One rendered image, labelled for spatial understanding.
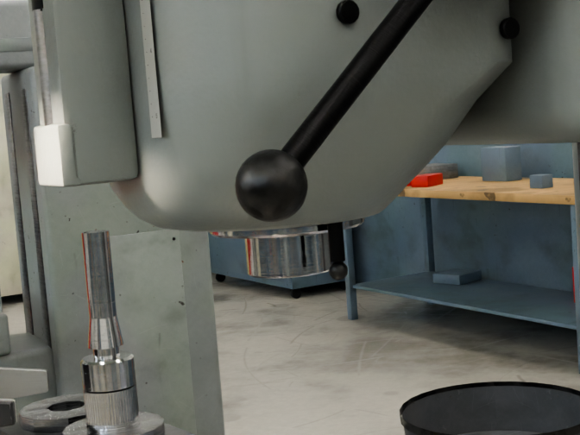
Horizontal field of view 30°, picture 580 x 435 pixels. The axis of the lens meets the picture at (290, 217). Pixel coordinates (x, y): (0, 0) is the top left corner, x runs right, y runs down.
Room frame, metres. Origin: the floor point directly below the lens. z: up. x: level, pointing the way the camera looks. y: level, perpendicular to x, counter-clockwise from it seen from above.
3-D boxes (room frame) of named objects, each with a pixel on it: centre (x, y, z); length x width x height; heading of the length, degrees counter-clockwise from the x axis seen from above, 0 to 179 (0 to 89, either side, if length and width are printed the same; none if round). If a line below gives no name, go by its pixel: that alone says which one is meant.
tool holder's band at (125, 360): (0.93, 0.17, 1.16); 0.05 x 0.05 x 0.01
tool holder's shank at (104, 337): (0.93, 0.17, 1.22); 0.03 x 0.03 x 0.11
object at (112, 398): (0.93, 0.17, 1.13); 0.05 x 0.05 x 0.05
